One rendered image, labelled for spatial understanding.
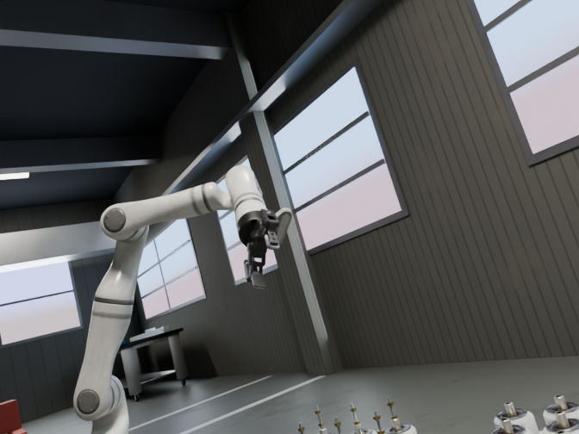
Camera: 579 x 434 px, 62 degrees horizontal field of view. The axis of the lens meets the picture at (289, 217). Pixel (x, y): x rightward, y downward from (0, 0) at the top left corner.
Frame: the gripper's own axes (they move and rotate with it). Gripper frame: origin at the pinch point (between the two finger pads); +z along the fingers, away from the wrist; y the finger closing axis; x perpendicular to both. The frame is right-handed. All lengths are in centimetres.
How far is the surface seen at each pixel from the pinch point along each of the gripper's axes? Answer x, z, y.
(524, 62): 160, -155, 40
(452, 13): 140, -208, 50
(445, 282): 180, -146, -99
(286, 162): 110, -319, -110
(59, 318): -91, -598, -588
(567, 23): 162, -143, 63
